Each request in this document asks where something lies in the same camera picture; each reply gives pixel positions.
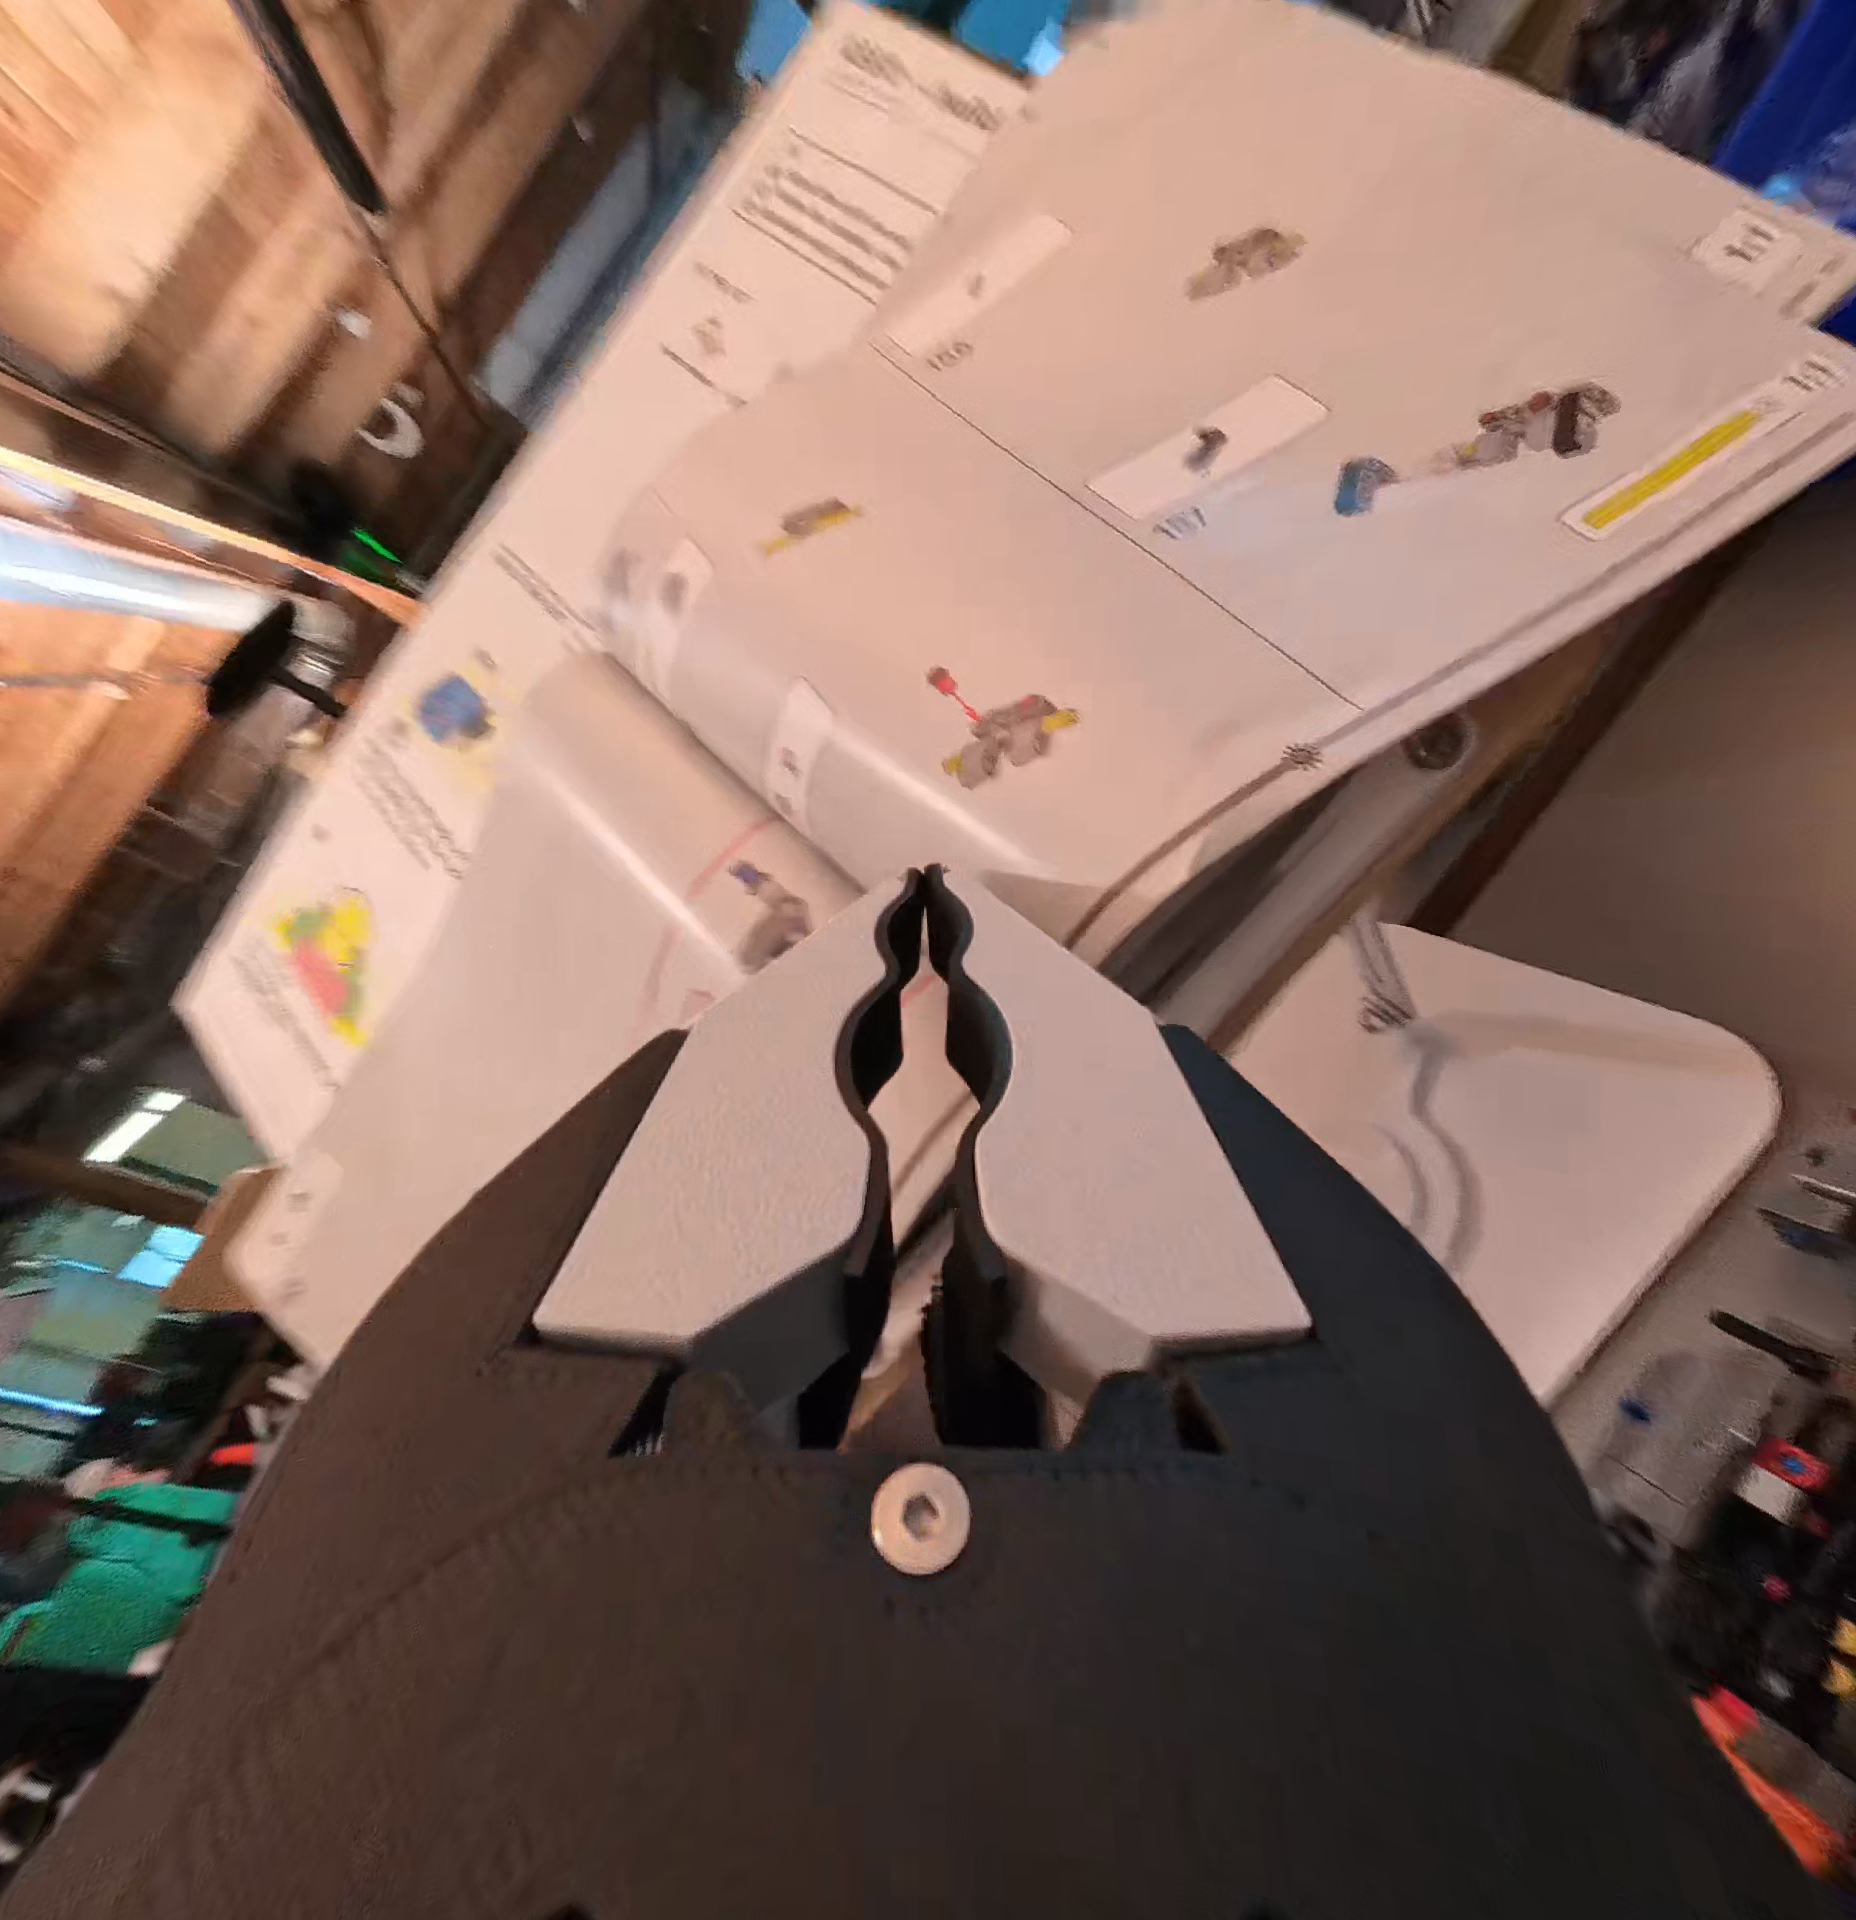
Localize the green container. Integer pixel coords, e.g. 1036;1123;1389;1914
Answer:
0;1476;240;1667

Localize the silver ventilation duct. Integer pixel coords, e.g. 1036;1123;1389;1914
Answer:
0;501;292;638

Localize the partly built lego car model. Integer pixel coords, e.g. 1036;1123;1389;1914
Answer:
1588;1102;1856;1891

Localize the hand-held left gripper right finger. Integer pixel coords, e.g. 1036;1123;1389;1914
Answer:
926;866;1314;1445

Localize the white instruction booklet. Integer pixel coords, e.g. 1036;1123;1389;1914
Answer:
170;0;1856;1369

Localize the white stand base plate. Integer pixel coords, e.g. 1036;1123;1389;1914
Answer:
1078;706;1785;1404

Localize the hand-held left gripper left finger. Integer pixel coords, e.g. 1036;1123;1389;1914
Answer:
534;866;931;1450

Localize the blue plastic bin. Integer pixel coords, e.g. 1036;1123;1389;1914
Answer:
1714;0;1856;325

